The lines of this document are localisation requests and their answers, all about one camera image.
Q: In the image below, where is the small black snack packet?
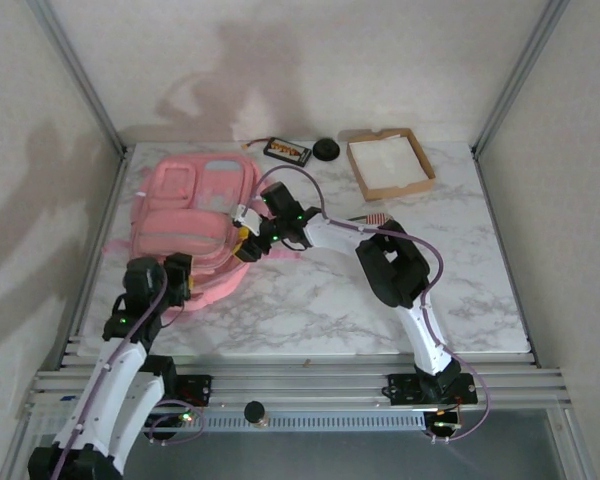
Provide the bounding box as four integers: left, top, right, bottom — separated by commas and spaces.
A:
242, 137, 312, 168

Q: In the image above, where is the white paper sheet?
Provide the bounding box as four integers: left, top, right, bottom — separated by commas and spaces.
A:
350, 137, 429, 191

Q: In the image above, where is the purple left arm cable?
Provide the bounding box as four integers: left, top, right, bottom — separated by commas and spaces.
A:
49, 272, 204, 480

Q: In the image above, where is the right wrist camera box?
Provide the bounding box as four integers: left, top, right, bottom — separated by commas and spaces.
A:
232, 203, 262, 234

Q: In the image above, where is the aluminium table side rail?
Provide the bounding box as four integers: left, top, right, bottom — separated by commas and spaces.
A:
54, 147, 131, 371
472, 147, 539, 366

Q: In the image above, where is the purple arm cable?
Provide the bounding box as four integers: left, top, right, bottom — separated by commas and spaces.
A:
249, 164, 491, 444
49, 272, 204, 480

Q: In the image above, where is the black round cap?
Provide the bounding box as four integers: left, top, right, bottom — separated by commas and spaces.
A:
313, 138, 341, 162

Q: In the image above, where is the brown cardboard tray box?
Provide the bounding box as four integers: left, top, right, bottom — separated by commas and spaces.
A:
346, 128, 437, 202

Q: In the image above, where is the grey slotted cable duct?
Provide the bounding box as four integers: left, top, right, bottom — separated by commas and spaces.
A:
144, 412, 426, 431

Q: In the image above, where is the flag print pencil case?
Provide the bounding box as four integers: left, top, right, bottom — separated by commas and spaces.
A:
349, 212, 396, 226

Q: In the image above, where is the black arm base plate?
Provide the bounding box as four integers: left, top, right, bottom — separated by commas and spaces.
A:
387, 372, 479, 407
120, 374, 214, 407

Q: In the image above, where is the pink backpack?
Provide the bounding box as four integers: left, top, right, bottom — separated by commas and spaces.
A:
103, 153, 301, 314

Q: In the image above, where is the black round knob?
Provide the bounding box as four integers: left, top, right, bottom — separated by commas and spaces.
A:
243, 400, 271, 430

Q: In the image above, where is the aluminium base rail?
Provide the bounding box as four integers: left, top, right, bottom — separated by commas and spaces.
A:
22, 349, 574, 416

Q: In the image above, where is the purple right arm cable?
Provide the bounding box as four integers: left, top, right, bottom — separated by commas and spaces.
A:
249, 164, 491, 444

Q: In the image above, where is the aluminium frame post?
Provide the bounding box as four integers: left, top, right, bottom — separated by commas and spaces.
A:
470, 0, 571, 159
27, 0, 131, 161

